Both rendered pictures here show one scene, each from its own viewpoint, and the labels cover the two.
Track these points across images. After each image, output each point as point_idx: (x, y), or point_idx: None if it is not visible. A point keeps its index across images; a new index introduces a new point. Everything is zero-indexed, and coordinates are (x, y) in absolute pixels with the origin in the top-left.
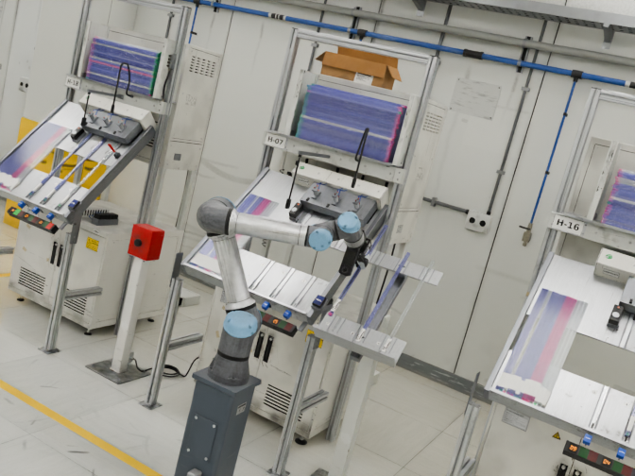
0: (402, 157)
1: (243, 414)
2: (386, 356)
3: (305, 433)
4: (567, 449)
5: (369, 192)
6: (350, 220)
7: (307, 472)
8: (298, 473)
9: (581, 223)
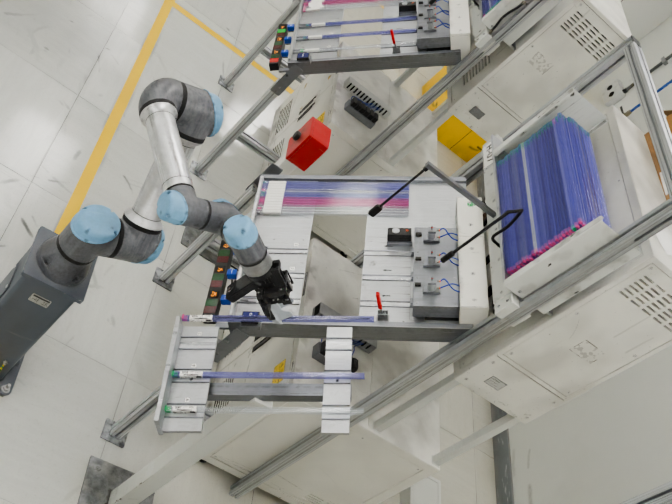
0: (525, 285)
1: (44, 310)
2: (156, 411)
3: None
4: None
5: (467, 290)
6: (234, 227)
7: (139, 469)
8: (129, 458)
9: None
